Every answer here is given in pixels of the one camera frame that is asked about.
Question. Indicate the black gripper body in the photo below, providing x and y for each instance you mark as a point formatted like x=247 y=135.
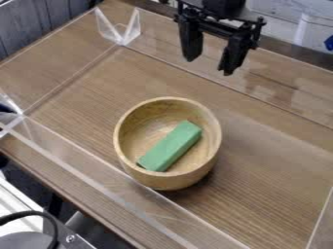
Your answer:
x=220 y=17

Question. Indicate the grey metal bracket with screw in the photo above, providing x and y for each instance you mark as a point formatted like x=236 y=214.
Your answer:
x=71 y=239

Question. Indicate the brown wooden bowl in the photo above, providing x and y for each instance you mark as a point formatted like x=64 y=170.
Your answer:
x=144 y=124

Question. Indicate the green rectangular block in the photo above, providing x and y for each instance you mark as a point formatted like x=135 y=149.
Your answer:
x=171 y=147

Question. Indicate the white cylindrical container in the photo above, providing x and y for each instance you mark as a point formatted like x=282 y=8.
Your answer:
x=314 y=32

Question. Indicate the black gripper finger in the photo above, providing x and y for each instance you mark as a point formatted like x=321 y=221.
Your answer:
x=239 y=43
x=190 y=38

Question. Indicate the clear acrylic tray walls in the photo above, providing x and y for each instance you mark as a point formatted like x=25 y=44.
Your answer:
x=266 y=197

